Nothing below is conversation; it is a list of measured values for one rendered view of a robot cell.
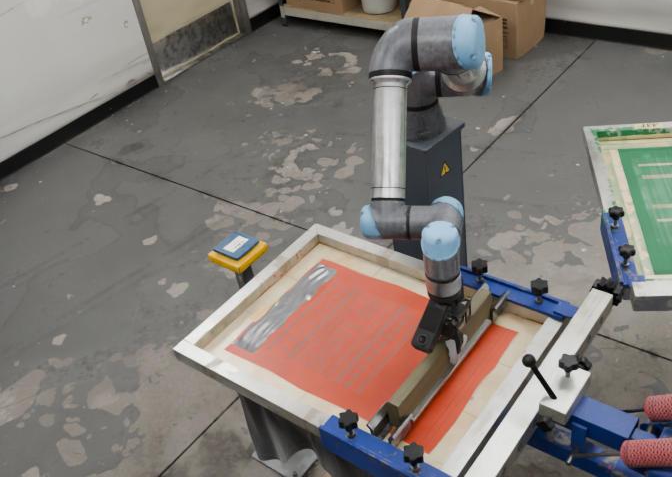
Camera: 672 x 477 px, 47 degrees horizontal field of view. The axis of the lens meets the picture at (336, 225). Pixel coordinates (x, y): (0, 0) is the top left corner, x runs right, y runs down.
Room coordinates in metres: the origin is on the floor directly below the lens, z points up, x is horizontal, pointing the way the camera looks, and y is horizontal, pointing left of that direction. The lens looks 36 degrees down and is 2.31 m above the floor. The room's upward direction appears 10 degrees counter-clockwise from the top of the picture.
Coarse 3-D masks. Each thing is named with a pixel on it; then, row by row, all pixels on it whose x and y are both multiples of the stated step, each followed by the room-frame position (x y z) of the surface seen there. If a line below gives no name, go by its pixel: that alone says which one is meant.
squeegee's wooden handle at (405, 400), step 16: (480, 304) 1.31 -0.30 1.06; (464, 320) 1.27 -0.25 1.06; (480, 320) 1.30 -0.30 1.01; (432, 352) 1.19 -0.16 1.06; (448, 352) 1.20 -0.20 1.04; (416, 368) 1.15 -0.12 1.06; (432, 368) 1.15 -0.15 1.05; (416, 384) 1.11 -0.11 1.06; (432, 384) 1.15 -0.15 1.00; (400, 400) 1.07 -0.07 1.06; (416, 400) 1.10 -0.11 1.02; (400, 416) 1.05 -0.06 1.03
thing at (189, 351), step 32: (288, 256) 1.71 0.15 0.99; (384, 256) 1.63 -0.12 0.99; (256, 288) 1.59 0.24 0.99; (224, 320) 1.50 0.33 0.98; (544, 320) 1.31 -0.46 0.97; (192, 352) 1.39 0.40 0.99; (544, 352) 1.20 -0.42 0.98; (224, 384) 1.30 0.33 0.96; (256, 384) 1.25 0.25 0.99; (512, 384) 1.12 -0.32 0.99; (288, 416) 1.16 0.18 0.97; (320, 416) 1.12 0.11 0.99; (480, 416) 1.05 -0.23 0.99; (480, 448) 0.98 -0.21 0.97
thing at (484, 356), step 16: (336, 272) 1.64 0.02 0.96; (352, 272) 1.63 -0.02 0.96; (320, 288) 1.59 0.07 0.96; (368, 288) 1.55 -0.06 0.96; (384, 288) 1.54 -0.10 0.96; (400, 288) 1.53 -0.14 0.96; (304, 304) 1.53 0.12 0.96; (416, 304) 1.46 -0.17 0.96; (496, 336) 1.30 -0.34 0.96; (512, 336) 1.29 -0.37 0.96; (400, 352) 1.30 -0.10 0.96; (416, 352) 1.29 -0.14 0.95; (480, 352) 1.26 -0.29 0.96; (496, 352) 1.25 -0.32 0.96; (464, 368) 1.22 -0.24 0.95; (480, 368) 1.21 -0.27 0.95
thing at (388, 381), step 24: (240, 336) 1.46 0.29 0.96; (264, 360) 1.36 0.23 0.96; (288, 360) 1.34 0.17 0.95; (408, 360) 1.27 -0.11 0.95; (312, 384) 1.25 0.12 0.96; (336, 384) 1.24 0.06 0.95; (384, 384) 1.21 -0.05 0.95; (456, 384) 1.18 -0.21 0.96; (360, 408) 1.15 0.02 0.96; (432, 408) 1.12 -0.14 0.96; (456, 408) 1.11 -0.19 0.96; (408, 432) 1.07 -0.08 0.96; (432, 432) 1.06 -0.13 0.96
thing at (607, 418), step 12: (576, 408) 0.99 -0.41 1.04; (588, 408) 0.98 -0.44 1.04; (600, 408) 0.98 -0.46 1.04; (612, 408) 0.97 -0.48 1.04; (552, 420) 1.00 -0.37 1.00; (576, 420) 0.97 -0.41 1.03; (588, 420) 0.95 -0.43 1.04; (600, 420) 0.95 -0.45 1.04; (612, 420) 0.94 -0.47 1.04; (624, 420) 0.94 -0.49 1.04; (636, 420) 0.93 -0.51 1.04; (588, 432) 0.95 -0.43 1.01; (600, 432) 0.93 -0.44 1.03; (612, 432) 0.92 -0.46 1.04; (624, 432) 0.91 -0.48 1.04; (612, 444) 0.91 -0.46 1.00
